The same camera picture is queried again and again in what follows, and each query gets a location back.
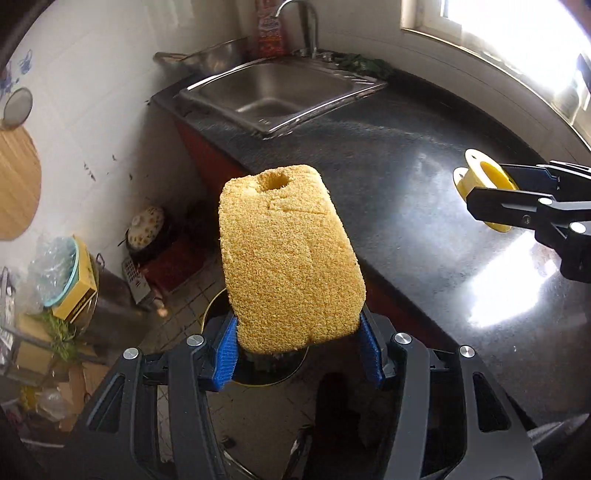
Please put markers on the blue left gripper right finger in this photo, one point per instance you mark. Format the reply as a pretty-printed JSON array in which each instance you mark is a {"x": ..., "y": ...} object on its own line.
[{"x": 370, "y": 351}]

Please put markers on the black trash bin yellow rim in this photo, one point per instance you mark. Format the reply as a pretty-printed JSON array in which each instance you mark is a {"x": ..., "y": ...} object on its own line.
[{"x": 254, "y": 367}]

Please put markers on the green dish cloth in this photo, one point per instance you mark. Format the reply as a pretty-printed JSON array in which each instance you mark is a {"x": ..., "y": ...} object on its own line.
[{"x": 361, "y": 65}]

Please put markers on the metal strainer on wall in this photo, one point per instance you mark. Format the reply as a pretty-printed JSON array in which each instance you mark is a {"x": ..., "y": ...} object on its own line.
[{"x": 17, "y": 109}]

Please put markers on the yellow cardboard box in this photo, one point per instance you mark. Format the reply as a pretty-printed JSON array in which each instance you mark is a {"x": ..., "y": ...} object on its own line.
[{"x": 81, "y": 289}]

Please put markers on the stainless steel sink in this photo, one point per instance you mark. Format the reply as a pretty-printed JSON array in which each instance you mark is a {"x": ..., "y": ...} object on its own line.
[{"x": 272, "y": 97}]

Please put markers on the steel basin beside sink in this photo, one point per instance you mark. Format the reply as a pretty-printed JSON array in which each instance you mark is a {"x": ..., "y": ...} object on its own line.
[{"x": 209, "y": 61}]

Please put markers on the yellow sponge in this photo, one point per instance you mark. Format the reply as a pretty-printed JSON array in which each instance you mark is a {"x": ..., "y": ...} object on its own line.
[{"x": 292, "y": 276}]

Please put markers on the yellow tape spool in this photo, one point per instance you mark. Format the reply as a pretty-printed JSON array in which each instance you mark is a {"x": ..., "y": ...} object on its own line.
[{"x": 481, "y": 171}]

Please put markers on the chrome faucet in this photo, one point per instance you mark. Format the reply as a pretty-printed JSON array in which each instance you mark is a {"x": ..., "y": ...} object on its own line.
[{"x": 309, "y": 24}]

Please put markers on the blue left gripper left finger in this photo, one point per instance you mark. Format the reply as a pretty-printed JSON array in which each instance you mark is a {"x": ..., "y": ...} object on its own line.
[{"x": 225, "y": 353}]

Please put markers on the red detergent bottle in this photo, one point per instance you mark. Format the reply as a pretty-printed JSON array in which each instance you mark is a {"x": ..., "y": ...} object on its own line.
[{"x": 270, "y": 40}]

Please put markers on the round wooden board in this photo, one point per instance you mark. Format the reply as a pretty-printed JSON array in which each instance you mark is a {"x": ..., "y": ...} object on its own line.
[{"x": 20, "y": 178}]

